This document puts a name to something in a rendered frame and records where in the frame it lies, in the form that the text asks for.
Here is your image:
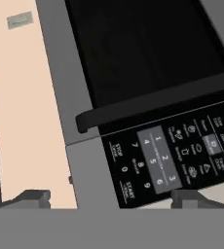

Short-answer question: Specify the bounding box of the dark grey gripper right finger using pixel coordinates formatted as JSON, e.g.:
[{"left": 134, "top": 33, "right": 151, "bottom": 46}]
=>
[{"left": 169, "top": 189, "right": 224, "bottom": 210}]

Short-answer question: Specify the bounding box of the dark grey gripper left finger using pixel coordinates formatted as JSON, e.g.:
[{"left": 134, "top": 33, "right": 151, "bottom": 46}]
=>
[{"left": 0, "top": 189, "right": 52, "bottom": 210}]

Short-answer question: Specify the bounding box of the microwave start button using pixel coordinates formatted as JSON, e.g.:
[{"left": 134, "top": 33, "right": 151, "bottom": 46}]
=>
[{"left": 119, "top": 180, "right": 137, "bottom": 205}]

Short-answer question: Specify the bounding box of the grey microwave oven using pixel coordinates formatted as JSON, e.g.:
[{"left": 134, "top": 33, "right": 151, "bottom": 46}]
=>
[{"left": 35, "top": 0, "right": 224, "bottom": 210}]

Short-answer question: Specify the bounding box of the microwave door with black window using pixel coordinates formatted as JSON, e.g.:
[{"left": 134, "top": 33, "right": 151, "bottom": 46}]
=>
[{"left": 35, "top": 0, "right": 224, "bottom": 147}]

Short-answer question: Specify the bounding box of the black microwave door handle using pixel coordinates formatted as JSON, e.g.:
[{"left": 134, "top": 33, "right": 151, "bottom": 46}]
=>
[{"left": 75, "top": 69, "right": 224, "bottom": 134}]

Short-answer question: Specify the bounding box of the grey wall socket plate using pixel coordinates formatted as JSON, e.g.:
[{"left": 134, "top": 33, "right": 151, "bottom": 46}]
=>
[{"left": 6, "top": 11, "right": 34, "bottom": 30}]

